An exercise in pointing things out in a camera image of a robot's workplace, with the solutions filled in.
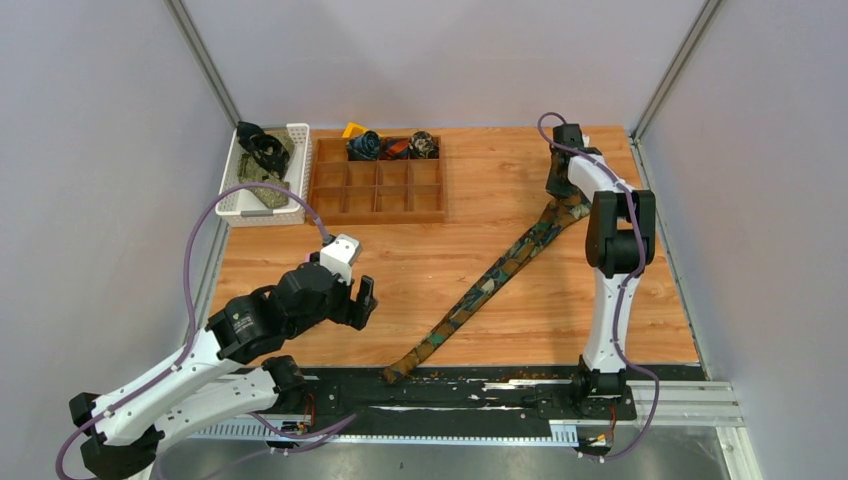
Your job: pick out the black patterned tie in basket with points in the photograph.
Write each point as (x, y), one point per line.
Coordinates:
(269, 152)

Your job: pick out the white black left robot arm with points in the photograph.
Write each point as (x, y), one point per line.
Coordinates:
(231, 368)

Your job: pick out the dark patterned necktie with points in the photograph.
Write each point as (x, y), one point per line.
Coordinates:
(558, 214)

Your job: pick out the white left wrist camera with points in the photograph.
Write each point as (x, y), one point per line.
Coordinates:
(339, 256)

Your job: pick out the rolled orange striped tie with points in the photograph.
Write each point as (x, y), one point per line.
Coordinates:
(395, 148)

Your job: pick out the olive green tie in basket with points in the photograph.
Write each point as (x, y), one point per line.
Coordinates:
(249, 171)

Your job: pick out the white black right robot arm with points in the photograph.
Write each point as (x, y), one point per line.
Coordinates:
(619, 245)

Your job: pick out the yellow object behind tray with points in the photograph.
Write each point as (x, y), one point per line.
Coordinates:
(353, 129)

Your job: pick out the wooden compartment tray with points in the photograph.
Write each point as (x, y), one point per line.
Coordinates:
(383, 191)

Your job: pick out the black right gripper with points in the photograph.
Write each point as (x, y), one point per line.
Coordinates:
(557, 190)

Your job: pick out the rolled dark blue tie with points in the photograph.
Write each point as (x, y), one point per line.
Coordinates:
(364, 147)

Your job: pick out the aluminium frame rail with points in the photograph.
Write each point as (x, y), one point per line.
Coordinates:
(192, 37)

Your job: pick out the rolled brown floral tie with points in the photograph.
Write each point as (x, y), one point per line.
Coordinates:
(422, 145)

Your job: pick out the white plastic basket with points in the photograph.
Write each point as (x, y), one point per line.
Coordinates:
(243, 209)

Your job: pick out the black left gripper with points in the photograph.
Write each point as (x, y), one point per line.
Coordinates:
(356, 312)

